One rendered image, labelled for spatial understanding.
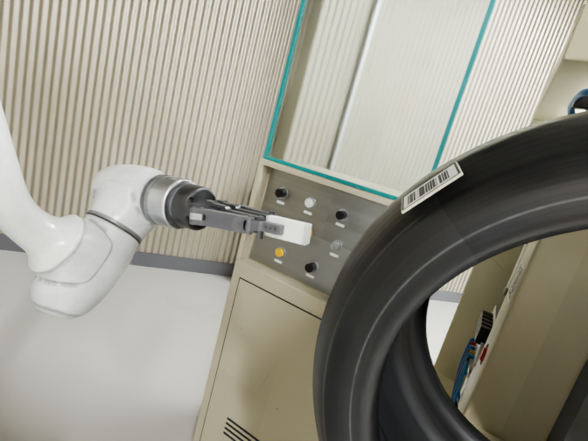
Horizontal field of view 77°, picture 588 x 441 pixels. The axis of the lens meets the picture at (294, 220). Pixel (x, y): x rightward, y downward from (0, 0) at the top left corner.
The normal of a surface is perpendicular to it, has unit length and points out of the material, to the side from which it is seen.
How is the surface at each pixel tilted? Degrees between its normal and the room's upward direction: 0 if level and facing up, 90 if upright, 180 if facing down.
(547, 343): 90
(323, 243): 90
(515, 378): 90
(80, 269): 81
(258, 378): 90
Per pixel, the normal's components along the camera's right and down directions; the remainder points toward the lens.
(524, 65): 0.29, 0.29
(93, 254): 0.80, 0.02
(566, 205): -0.52, -0.11
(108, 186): -0.35, -0.45
